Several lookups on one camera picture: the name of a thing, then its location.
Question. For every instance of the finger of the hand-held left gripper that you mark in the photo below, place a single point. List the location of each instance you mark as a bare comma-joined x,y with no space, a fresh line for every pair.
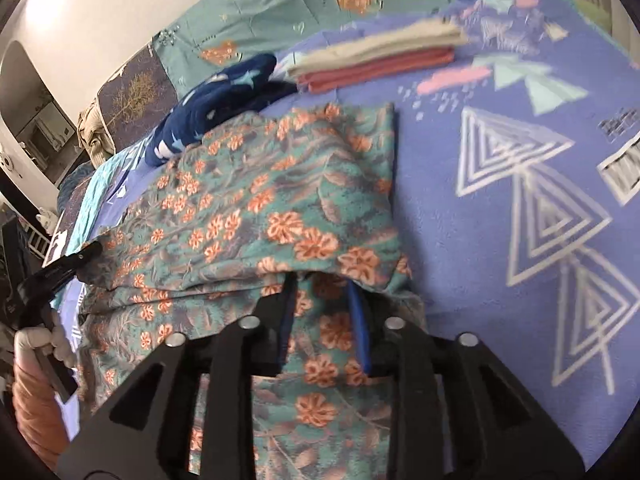
67,266

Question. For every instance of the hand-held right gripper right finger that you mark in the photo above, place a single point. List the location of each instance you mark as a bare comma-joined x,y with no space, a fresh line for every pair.
361,332

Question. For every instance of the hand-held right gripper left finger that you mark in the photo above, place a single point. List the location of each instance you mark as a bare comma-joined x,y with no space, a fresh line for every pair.
285,327

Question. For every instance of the floral teal and orange garment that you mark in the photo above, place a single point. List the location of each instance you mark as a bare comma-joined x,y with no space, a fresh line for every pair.
250,220

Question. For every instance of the person's left hand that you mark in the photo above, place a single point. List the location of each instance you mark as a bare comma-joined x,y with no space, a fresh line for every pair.
37,337

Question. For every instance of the crumpled beige cloth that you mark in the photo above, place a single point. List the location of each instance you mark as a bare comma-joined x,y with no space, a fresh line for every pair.
92,132

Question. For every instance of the dark tree-print pillow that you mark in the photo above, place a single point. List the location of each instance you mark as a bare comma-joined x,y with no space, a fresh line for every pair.
132,95

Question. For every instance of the purple printed blanket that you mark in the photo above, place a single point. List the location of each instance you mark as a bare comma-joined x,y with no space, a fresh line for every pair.
500,200

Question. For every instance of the navy star-print cloth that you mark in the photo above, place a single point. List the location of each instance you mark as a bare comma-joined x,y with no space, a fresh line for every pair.
210,105

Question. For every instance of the folded red cloth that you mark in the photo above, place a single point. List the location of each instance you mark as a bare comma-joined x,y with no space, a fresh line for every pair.
380,70

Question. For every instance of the folded beige cloth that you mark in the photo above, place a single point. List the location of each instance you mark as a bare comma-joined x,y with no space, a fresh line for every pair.
380,45

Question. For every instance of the green patterned pillow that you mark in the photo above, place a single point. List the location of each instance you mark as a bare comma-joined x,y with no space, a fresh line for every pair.
280,5

